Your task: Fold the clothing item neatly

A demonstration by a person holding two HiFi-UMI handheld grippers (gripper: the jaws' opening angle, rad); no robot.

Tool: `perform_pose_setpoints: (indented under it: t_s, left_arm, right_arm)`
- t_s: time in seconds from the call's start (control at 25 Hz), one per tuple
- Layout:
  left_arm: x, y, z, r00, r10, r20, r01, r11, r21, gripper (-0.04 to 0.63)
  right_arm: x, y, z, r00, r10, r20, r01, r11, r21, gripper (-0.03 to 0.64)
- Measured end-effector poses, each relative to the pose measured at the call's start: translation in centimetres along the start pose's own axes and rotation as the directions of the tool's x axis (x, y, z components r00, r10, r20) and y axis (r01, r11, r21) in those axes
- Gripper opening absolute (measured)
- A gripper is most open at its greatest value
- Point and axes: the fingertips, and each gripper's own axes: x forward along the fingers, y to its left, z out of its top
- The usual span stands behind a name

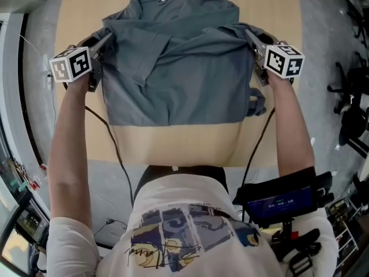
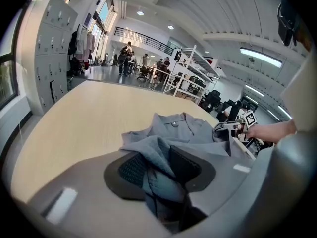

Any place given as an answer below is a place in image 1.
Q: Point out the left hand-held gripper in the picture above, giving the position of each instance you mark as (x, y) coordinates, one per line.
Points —
(70, 65)

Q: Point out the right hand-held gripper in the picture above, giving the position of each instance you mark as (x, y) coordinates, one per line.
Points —
(284, 60)

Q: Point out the grey robe with belt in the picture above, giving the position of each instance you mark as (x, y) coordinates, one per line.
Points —
(187, 91)

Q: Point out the person's left forearm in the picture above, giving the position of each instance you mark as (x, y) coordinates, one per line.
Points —
(69, 143)

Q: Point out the person's right forearm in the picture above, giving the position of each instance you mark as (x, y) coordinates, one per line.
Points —
(291, 131)

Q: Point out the black office chair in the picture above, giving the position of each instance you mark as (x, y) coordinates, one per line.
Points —
(359, 24)
(351, 88)

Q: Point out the black framed glass window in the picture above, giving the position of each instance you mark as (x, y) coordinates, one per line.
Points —
(8, 125)

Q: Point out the person's black trousers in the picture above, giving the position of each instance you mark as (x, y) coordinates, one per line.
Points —
(196, 170)

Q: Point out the black monitor screen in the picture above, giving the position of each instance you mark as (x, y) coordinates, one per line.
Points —
(279, 203)

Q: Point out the person's white printed t-shirt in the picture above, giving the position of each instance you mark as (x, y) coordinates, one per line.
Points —
(184, 192)

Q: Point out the black monitor mount rig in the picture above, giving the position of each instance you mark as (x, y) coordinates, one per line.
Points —
(297, 250)

